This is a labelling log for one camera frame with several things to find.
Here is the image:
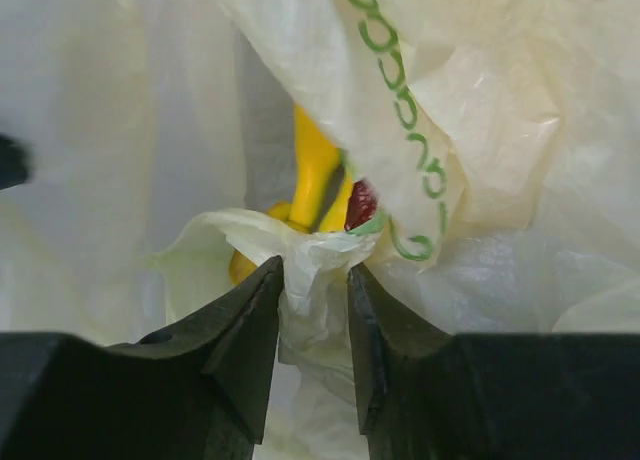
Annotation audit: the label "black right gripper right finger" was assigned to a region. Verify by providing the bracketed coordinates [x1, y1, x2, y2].
[348, 265, 639, 459]

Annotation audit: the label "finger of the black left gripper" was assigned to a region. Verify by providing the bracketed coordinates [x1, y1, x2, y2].
[0, 133, 34, 190]

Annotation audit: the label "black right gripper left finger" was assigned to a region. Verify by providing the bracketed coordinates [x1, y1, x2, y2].
[1, 256, 284, 459]

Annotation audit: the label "green printed plastic bag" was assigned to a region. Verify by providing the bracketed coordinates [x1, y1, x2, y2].
[1, 0, 639, 459]

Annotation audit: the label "yellow bananas in bag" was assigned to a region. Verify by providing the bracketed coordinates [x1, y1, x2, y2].
[243, 106, 353, 274]

